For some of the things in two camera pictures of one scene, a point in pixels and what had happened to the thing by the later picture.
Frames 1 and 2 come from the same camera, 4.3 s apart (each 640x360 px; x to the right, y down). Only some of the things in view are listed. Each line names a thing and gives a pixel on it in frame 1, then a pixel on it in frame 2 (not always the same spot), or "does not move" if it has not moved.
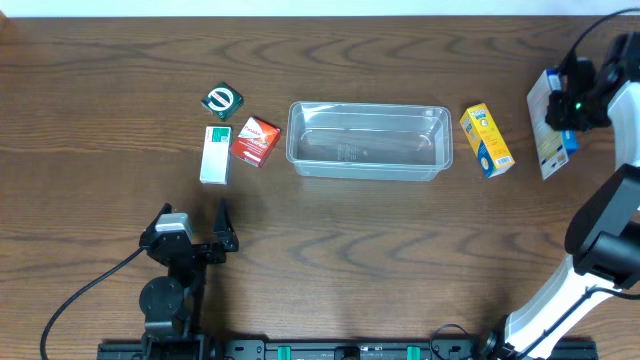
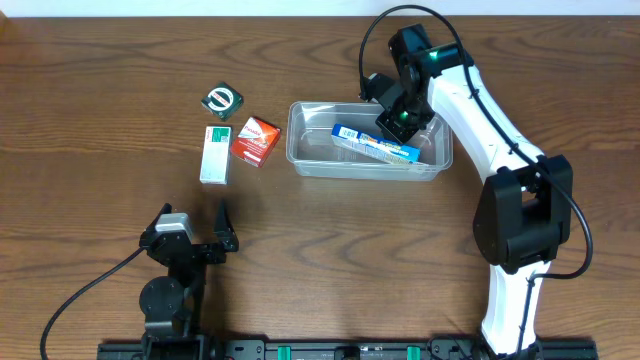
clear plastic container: x=369 y=140 does not move
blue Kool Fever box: x=553 y=146 -> x=375 y=146
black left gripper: x=227 y=240 does not move
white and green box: x=216 y=155 does not move
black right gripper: x=560 y=115 -> x=400 y=129
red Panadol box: x=255 y=142 does not move
